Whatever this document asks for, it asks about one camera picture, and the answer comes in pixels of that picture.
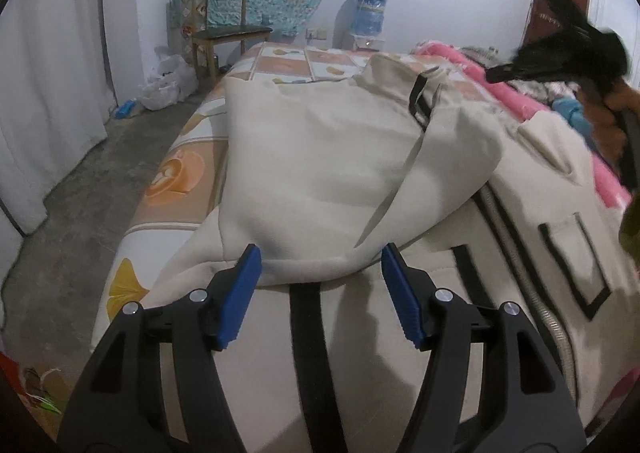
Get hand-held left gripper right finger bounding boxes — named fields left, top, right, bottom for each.
left=381, top=242, right=587, bottom=453

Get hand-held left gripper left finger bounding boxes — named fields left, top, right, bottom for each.
left=56, top=243, right=263, bottom=453

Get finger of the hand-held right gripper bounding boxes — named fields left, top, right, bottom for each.
left=486, top=42, right=563, bottom=84

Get beige zip jacket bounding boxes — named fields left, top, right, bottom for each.
left=150, top=53, right=640, bottom=453

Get person's right hand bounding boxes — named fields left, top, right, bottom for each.
left=586, top=84, right=640, bottom=135

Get pink floral blanket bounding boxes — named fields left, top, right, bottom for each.
left=412, top=40, right=633, bottom=208

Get grey blanket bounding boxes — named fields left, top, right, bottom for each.
left=460, top=46, right=502, bottom=68

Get brown wooden door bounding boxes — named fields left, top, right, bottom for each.
left=522, top=0, right=591, bottom=50

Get blue garment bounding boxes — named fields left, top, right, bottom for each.
left=552, top=98, right=598, bottom=135

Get bed with checkered sheet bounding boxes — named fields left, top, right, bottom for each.
left=90, top=40, right=506, bottom=356

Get white water dispenser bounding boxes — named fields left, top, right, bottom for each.
left=344, top=32, right=386, bottom=54

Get white plastic bags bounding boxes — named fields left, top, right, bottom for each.
left=137, top=47, right=198, bottom=110

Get wooden chair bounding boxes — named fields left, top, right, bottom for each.
left=181, top=0, right=273, bottom=84

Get white curtain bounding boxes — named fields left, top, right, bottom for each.
left=0, top=0, right=118, bottom=236

